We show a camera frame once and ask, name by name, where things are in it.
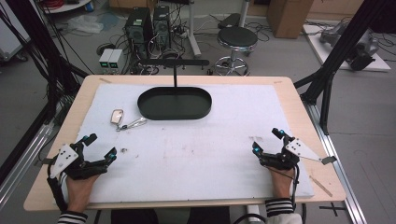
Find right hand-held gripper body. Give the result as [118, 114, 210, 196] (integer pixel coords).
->
[259, 137, 338, 172]

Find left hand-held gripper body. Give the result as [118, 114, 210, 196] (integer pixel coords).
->
[46, 137, 109, 181]

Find person's left hand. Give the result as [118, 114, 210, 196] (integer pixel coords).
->
[64, 173, 101, 215]

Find person's right hand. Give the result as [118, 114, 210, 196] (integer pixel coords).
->
[268, 166, 296, 200]

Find thin wooden strip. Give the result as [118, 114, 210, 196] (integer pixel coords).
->
[308, 175, 333, 198]

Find white foam mat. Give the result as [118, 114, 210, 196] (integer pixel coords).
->
[55, 83, 316, 204]

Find person's dark legs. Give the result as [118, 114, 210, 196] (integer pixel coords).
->
[110, 206, 232, 224]

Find black oval tray stand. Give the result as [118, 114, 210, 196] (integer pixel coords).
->
[136, 58, 213, 121]

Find white power supply unit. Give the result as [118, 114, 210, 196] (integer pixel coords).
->
[107, 49, 124, 75]
[98, 48, 114, 75]

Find black round stool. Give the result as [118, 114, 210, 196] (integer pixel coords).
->
[214, 25, 260, 77]

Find clear plastic bag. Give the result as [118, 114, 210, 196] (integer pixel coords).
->
[65, 14, 105, 35]

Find cardboard box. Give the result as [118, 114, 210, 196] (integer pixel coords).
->
[266, 0, 315, 39]

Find grey machine on white board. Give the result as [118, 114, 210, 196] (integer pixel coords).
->
[302, 21, 392, 73]

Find large black computer tower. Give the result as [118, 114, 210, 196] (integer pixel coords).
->
[124, 7, 154, 60]

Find black floor pedal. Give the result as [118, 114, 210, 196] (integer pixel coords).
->
[217, 12, 242, 30]

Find slim black computer tower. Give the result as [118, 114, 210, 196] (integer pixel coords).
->
[152, 5, 172, 51]

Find white desk leg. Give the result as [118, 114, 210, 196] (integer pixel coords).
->
[186, 0, 203, 60]

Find right hand-held gripper black cable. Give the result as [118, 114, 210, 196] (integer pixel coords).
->
[289, 163, 301, 210]

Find aluminium rail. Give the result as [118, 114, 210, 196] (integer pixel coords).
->
[303, 101, 369, 224]
[0, 122, 55, 204]

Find black metal frame post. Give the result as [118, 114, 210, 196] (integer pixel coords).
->
[0, 0, 90, 125]
[293, 0, 396, 136]

